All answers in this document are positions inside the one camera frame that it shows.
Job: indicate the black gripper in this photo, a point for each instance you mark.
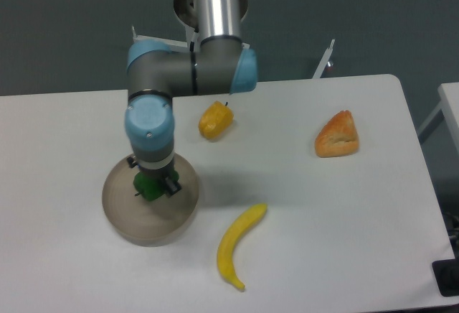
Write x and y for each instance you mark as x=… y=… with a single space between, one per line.
x=171 y=185

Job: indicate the yellow banana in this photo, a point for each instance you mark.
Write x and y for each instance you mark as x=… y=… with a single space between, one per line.
x=245 y=222

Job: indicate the orange croissant pastry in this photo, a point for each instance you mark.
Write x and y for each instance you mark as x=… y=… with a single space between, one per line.
x=338 y=138

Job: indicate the black device at edge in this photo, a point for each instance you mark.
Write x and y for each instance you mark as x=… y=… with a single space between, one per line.
x=446 y=271

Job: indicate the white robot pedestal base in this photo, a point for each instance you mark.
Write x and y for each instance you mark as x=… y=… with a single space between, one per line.
x=187 y=16

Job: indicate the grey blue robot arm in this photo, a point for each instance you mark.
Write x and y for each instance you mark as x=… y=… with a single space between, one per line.
x=216 y=63

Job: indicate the beige round plate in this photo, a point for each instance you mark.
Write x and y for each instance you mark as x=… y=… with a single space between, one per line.
x=147 y=223

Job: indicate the white side table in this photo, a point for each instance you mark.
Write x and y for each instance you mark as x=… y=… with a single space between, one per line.
x=446 y=110

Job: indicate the green bell pepper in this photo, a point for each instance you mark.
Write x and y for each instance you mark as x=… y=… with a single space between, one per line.
x=150 y=189

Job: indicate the yellow bell pepper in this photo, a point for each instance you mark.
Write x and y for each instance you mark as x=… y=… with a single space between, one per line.
x=215 y=120

